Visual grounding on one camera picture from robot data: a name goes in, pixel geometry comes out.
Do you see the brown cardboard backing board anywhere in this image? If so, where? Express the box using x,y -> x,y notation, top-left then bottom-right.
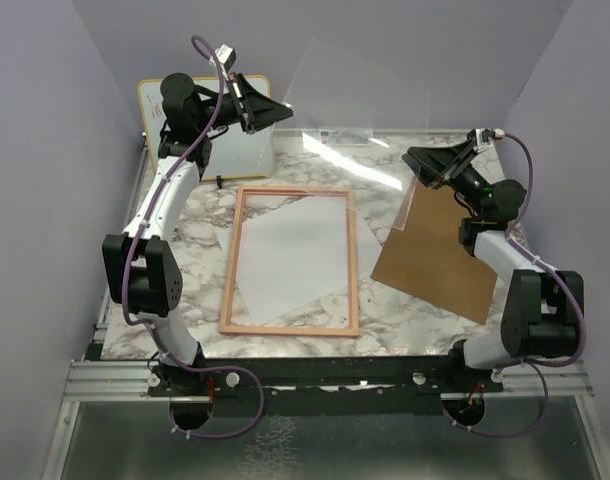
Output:
371,180 -> 497,325

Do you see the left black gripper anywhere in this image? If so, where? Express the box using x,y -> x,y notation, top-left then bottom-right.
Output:
193,71 -> 292,134

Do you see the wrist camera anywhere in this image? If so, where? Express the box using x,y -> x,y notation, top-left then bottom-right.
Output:
474,128 -> 506,152
215,43 -> 237,71

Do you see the pink wooden photo frame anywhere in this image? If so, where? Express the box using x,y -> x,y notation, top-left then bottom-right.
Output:
218,185 -> 359,338

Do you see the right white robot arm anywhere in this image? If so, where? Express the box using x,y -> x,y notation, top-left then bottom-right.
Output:
402,129 -> 586,391

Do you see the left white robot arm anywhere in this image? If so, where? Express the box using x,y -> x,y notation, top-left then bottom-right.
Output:
102,73 -> 293,395

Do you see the white photo paper sheet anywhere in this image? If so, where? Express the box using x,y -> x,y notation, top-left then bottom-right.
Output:
215,197 -> 386,326

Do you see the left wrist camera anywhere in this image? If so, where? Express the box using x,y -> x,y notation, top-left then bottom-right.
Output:
215,43 -> 237,71

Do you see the white label strip at wall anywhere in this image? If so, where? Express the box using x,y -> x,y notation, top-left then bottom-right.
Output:
314,128 -> 373,147

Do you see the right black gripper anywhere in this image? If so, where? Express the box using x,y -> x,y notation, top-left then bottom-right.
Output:
402,138 -> 489,217

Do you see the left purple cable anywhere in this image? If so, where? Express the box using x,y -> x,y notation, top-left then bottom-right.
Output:
120,34 -> 267,441

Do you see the aluminium front rail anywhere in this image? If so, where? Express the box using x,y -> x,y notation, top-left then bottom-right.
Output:
65,356 -> 594,401

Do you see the small whiteboard with red writing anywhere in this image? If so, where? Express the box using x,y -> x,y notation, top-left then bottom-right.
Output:
137,79 -> 275,182

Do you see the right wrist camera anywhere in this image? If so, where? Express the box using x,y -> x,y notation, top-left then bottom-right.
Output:
474,128 -> 506,152

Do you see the clear acrylic glass sheet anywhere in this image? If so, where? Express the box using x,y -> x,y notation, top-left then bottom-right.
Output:
284,39 -> 431,230

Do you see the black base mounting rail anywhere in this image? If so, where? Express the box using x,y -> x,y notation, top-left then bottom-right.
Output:
148,355 -> 503,417

